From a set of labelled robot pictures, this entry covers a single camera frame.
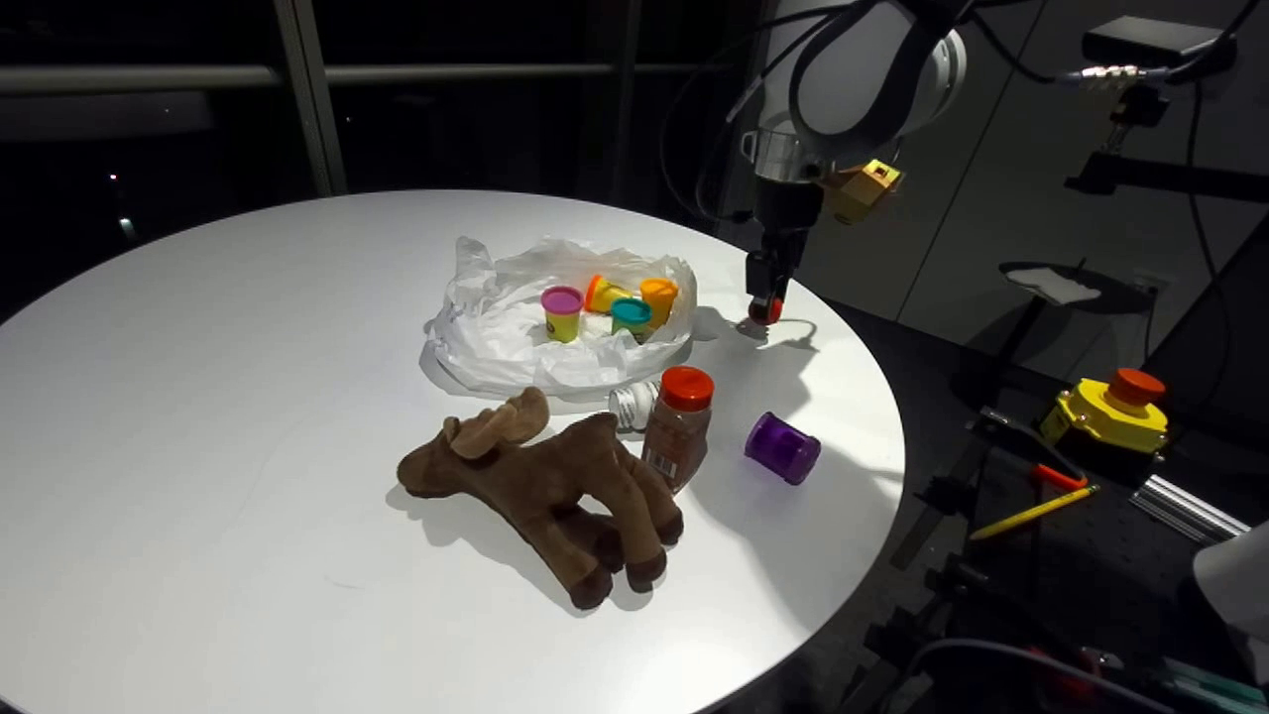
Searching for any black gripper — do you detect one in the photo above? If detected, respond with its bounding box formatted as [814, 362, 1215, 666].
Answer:
[746, 177, 824, 323]

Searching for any orange lid dough tub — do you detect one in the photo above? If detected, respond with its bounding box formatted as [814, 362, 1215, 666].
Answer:
[638, 278, 680, 327]

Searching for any teal lid dough tub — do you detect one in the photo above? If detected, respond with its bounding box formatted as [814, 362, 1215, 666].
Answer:
[613, 296, 652, 341]

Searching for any yellow tub orange lid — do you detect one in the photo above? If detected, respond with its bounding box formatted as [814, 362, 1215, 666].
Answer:
[585, 274, 626, 313]

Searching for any purple plastic jar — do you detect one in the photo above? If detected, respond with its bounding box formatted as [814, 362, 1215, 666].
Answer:
[746, 414, 820, 484]

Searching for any purple lid dough tub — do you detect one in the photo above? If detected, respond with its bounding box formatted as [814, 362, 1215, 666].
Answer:
[541, 284, 585, 341]

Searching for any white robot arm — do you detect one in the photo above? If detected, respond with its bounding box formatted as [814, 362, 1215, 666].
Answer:
[732, 0, 972, 327]

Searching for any white plastic bag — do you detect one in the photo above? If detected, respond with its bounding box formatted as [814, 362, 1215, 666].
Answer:
[422, 238, 728, 397]

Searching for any spice jar orange lid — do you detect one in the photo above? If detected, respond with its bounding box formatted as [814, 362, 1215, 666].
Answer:
[643, 365, 714, 493]

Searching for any brown plush moose toy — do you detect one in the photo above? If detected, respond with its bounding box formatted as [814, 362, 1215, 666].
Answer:
[396, 390, 683, 610]

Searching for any yellow emergency stop button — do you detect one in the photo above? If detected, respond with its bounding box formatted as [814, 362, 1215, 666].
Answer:
[1040, 369, 1172, 456]

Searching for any metal window railing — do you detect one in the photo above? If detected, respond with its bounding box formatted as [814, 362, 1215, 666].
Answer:
[0, 0, 722, 210]

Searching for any yellow green wrist camera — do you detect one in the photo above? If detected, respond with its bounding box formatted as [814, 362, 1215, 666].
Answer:
[824, 157, 903, 221]

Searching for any yellow handled tool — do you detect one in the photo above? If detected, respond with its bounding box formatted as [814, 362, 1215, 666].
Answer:
[967, 463, 1095, 543]

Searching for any black camera on stand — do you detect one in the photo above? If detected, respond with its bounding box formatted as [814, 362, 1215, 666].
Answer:
[1085, 15, 1237, 126]

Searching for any aluminium frame rail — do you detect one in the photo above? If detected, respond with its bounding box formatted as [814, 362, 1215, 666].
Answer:
[1140, 477, 1246, 538]

